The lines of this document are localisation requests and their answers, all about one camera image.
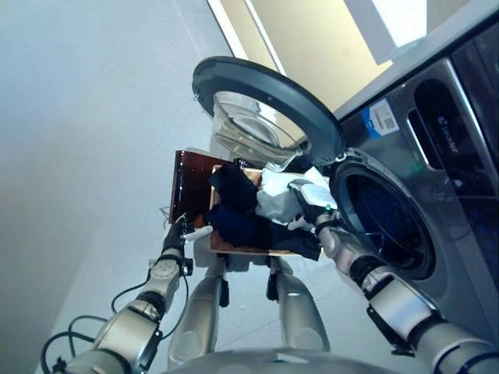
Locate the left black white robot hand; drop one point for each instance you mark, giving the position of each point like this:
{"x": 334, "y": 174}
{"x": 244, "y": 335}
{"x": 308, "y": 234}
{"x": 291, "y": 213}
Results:
{"x": 173, "y": 241}

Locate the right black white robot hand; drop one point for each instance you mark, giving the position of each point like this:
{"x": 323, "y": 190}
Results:
{"x": 313, "y": 202}

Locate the white garment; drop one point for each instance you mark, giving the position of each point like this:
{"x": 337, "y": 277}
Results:
{"x": 274, "y": 195}

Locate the dark trousers garment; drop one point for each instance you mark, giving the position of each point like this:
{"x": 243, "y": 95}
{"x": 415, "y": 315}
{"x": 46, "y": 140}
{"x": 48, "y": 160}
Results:
{"x": 292, "y": 239}

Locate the black garment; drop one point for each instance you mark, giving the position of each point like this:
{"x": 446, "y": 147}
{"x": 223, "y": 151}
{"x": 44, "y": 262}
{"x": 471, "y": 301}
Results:
{"x": 234, "y": 187}

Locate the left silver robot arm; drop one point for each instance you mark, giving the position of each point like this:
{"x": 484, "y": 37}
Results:
{"x": 128, "y": 323}

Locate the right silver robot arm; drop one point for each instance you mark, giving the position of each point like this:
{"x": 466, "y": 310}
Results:
{"x": 393, "y": 300}

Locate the dark grey washing machine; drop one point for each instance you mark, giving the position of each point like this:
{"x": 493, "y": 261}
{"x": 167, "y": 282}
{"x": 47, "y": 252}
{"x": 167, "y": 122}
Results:
{"x": 440, "y": 175}

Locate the navy blue garment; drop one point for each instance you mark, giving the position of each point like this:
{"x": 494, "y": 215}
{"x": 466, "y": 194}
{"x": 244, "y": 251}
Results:
{"x": 234, "y": 226}

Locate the square wicker laundry basket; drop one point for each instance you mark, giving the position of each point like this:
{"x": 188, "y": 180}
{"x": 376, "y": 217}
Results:
{"x": 238, "y": 251}

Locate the left silver robot leg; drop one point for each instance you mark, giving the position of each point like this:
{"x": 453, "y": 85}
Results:
{"x": 200, "y": 311}

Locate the silver robot leg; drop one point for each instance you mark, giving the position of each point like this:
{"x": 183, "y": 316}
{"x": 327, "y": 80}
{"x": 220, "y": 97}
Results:
{"x": 200, "y": 311}
{"x": 302, "y": 311}

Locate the blue white barcode sticker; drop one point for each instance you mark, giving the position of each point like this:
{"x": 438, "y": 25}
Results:
{"x": 380, "y": 117}

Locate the right silver robot leg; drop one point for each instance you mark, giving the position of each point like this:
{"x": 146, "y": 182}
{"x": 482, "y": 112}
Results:
{"x": 302, "y": 311}

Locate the round glass washer door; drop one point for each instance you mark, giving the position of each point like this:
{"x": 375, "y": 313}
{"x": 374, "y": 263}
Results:
{"x": 273, "y": 89}

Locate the white counter cabinet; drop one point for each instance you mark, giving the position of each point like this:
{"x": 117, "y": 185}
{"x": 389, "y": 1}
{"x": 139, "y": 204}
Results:
{"x": 312, "y": 46}

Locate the silver robot torso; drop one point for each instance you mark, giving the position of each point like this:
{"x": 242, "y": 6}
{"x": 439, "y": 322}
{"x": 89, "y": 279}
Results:
{"x": 280, "y": 362}

